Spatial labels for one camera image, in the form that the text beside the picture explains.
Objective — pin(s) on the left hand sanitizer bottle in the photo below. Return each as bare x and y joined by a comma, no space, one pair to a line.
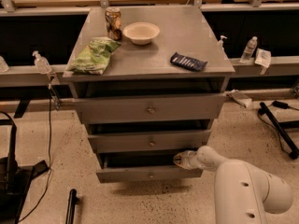
41,63

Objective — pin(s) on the dark blue snack bar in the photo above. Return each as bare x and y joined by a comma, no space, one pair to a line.
188,63

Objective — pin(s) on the grey drawer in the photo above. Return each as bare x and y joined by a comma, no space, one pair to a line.
127,142
128,109
141,167

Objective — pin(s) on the grey middle drawer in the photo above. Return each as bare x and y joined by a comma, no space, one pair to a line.
127,142

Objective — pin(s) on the black bar on floor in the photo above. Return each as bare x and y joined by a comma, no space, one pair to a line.
72,201

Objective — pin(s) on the grey top drawer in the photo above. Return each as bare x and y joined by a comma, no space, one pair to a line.
128,109

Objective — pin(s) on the white paper packet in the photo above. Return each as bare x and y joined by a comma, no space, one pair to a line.
263,58

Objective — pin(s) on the black stand base left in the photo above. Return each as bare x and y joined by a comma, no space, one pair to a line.
15,181

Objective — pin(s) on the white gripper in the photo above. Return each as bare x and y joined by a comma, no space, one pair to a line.
193,160

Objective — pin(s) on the clear bottle far left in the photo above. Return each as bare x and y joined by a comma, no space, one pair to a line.
3,65

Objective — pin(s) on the clear water bottle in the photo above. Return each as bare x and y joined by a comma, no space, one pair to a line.
249,49

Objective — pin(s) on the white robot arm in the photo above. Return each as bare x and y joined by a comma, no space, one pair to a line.
243,193

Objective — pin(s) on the black power adapter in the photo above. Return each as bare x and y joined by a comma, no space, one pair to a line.
281,105

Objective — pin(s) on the white paper bowl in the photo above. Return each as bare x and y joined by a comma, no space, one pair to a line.
141,33

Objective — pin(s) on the green chip bag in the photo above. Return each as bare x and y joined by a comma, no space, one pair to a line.
95,57

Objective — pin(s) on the brown drink can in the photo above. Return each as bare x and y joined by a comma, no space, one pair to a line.
113,23

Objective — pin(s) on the grey drawer cabinet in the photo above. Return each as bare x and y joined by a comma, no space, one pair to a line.
146,70

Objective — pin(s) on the small pump bottle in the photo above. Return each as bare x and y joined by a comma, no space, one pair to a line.
221,42

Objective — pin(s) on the grey bottom drawer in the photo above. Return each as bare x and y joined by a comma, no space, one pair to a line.
141,167

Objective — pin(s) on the black stand leg right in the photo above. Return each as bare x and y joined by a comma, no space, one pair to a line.
281,128

